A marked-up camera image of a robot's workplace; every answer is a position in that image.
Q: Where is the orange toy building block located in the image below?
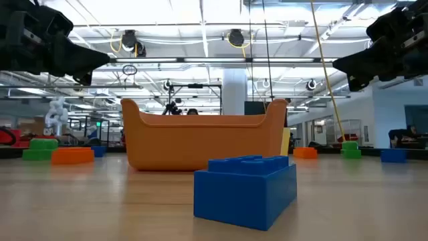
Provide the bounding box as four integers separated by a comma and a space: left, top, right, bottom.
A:
293, 147, 319, 159
51, 147, 96, 165

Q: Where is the white pillar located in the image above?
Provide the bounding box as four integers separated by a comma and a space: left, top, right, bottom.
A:
222, 68, 249, 116

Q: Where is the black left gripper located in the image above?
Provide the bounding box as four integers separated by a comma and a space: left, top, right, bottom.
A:
0, 0, 111, 86

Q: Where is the ceiling light strip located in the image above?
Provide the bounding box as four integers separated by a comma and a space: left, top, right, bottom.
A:
109, 57, 336, 64

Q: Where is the long black cable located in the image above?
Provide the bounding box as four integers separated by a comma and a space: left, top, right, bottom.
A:
261, 0, 274, 101

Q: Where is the green toy building block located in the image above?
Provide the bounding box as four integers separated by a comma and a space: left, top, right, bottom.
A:
340, 141, 362, 159
21, 138, 60, 161

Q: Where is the yellow plastic bin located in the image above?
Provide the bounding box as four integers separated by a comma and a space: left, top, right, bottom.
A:
280, 127, 292, 157

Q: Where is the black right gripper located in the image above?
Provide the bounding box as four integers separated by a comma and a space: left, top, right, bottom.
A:
332, 0, 428, 92

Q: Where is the long yellow cable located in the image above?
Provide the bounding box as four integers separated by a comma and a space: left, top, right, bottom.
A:
310, 0, 346, 142

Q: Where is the red crate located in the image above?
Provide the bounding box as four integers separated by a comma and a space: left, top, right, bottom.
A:
0, 126, 22, 149

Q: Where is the black camera rig frame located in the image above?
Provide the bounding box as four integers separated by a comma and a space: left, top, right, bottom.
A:
168, 83, 223, 116

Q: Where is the thin black hanging cable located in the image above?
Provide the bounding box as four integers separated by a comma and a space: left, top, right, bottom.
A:
248, 0, 254, 101

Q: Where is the blue toy building block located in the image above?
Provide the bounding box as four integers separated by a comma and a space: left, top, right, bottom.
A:
380, 149, 407, 164
193, 154, 298, 232
91, 145, 108, 158

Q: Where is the orange plastic bin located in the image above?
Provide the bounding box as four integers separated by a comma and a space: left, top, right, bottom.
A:
120, 98, 289, 172

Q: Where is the black monitor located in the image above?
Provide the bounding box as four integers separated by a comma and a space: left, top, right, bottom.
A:
243, 100, 268, 116

